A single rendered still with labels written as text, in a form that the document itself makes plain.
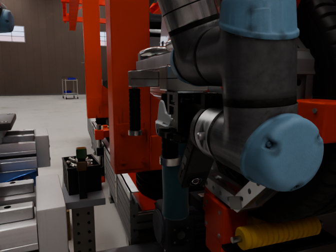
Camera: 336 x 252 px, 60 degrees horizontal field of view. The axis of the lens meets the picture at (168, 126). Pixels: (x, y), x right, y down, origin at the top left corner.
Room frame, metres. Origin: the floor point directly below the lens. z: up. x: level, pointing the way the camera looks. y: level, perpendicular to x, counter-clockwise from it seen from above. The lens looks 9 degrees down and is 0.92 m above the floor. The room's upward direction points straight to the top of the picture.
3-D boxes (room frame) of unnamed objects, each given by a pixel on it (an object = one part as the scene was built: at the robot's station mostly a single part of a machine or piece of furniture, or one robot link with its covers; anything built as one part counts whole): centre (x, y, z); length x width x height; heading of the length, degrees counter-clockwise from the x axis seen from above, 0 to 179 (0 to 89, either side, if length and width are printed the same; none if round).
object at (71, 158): (1.26, 0.39, 0.51); 0.20 x 0.14 x 0.13; 26
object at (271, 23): (0.33, -0.09, 0.95); 0.11 x 0.08 x 0.11; 18
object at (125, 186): (2.50, 0.54, 0.28); 2.47 x 0.09 x 0.22; 19
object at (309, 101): (0.53, -0.28, 0.85); 0.09 x 0.08 x 0.07; 19
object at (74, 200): (1.29, 0.40, 0.44); 0.43 x 0.17 x 0.03; 19
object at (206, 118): (0.38, -0.07, 0.85); 0.08 x 0.05 x 0.08; 109
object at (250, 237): (0.75, -0.31, 0.51); 0.29 x 0.06 x 0.06; 109
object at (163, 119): (0.55, 0.01, 0.85); 0.09 x 0.03 x 0.06; 28
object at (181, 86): (0.60, -0.03, 0.93); 0.09 x 0.05 x 0.05; 109
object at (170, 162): (0.59, 0.00, 0.83); 0.04 x 0.04 x 0.16
